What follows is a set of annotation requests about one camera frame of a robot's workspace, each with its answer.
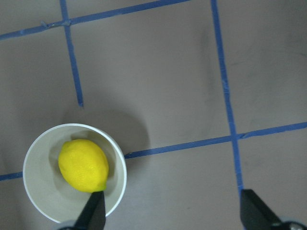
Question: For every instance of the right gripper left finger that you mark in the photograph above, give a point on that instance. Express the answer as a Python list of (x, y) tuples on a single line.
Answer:
[(93, 215)]

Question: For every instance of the yellow lemon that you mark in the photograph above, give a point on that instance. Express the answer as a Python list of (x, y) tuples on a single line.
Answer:
[(84, 165)]

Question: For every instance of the white ceramic bowl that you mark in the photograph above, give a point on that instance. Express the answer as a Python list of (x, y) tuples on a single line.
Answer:
[(51, 195)]

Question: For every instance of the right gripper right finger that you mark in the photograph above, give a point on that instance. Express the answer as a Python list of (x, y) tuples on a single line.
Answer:
[(255, 214)]

